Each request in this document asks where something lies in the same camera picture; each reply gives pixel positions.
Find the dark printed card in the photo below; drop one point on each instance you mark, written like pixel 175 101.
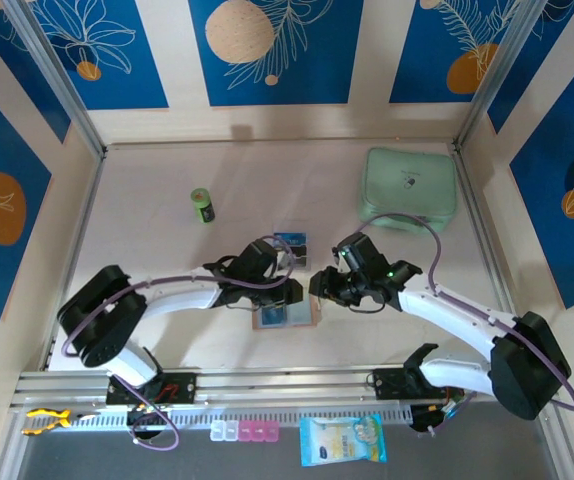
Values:
pixel 302 257

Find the tan leather card holder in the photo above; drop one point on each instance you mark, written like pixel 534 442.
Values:
pixel 316 320

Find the blue printed card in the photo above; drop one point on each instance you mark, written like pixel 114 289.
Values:
pixel 298 237

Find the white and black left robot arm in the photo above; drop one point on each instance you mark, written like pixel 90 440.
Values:
pixel 182 300

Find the grey plastic card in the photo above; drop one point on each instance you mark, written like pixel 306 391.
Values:
pixel 299 315

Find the green cylindrical battery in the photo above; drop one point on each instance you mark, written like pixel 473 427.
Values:
pixel 203 207

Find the mint green zip pouch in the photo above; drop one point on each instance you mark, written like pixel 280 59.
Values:
pixel 407 180

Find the white and pink pill organizer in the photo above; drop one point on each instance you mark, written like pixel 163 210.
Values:
pixel 244 431

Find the black base electronics module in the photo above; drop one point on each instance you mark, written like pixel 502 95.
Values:
pixel 422 419
pixel 142 419

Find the blue wet wipes packet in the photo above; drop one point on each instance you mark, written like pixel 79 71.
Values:
pixel 342 442

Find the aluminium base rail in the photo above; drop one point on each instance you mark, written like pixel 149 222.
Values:
pixel 287 382

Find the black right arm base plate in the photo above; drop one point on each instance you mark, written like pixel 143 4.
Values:
pixel 387 385

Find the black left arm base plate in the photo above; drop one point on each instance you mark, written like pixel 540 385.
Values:
pixel 187 387

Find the aluminium table side rail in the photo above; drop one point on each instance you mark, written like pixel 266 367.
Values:
pixel 76 250
pixel 480 215

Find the aluminium frame post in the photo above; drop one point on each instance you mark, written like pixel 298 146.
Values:
pixel 494 75
pixel 59 75

